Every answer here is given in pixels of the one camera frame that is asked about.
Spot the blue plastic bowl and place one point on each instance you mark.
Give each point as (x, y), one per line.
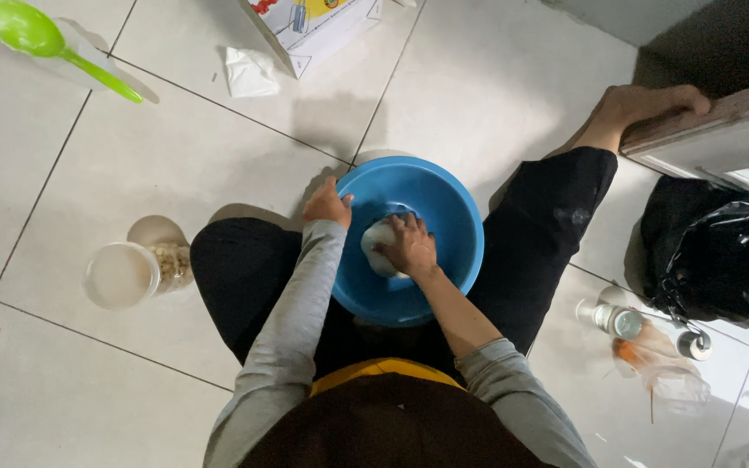
(439, 195)

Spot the person's left fingers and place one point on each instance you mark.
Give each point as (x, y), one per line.
(346, 203)

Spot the person's left hand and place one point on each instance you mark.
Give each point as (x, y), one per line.
(322, 205)

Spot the clear plastic bag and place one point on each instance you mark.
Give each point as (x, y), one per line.
(670, 383)

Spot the person's black trousers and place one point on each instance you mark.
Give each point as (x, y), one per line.
(244, 273)

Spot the printed cardboard box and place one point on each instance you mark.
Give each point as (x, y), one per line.
(322, 29)

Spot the wooden cabinet door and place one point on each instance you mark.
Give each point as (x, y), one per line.
(725, 133)

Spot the white dough lump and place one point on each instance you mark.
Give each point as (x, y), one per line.
(374, 244)

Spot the brown garment with yellow trim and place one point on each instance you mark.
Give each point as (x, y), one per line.
(387, 422)

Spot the crumpled white plastic wrapper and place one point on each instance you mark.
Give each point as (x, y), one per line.
(251, 73)

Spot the small silver-capped bottle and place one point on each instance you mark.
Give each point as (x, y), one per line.
(693, 344)

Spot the green plastic ladle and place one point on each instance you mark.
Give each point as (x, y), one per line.
(27, 29)

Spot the person's right hand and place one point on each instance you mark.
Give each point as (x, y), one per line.
(413, 250)

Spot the clear jar with nuts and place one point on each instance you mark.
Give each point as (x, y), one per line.
(121, 276)

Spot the black plastic bag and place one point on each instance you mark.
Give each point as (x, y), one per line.
(716, 253)

